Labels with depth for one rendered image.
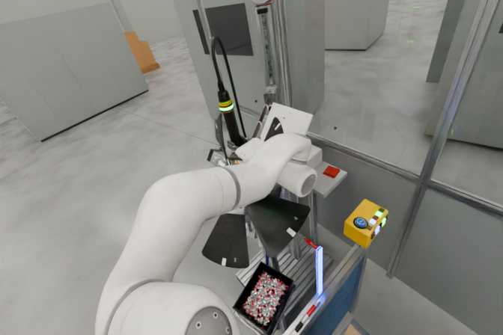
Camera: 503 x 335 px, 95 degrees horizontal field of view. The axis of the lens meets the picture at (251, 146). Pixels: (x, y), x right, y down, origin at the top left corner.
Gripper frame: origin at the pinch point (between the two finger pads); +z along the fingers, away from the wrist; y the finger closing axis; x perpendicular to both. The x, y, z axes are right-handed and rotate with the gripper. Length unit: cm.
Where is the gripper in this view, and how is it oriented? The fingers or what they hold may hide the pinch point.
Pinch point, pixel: (236, 142)
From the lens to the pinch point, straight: 82.1
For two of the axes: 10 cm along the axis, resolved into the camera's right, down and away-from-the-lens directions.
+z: -6.5, -3.6, 6.7
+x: -1.7, -7.9, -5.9
